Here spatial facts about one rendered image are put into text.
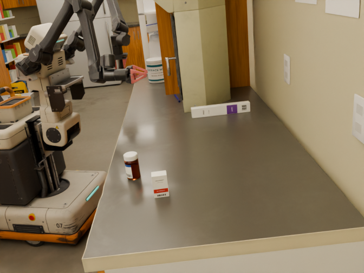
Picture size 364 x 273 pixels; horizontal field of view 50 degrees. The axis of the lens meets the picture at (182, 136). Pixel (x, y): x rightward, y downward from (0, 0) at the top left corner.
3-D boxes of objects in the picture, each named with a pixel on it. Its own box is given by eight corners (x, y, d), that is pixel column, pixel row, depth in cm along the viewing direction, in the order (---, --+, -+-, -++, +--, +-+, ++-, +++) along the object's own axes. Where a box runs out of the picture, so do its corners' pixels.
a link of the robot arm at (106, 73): (104, 82, 191) (102, 80, 185) (103, 68, 191) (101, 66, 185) (118, 81, 191) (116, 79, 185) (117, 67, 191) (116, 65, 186)
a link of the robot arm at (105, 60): (102, 82, 197) (90, 80, 189) (101, 59, 197) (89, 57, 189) (121, 79, 191) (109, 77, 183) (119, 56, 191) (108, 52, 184)
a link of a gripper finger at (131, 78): (146, 66, 187) (127, 67, 187) (145, 69, 181) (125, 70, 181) (147, 80, 190) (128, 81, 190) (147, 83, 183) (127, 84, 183)
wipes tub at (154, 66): (168, 77, 265) (165, 55, 260) (168, 82, 253) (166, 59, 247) (149, 79, 265) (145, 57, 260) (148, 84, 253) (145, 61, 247)
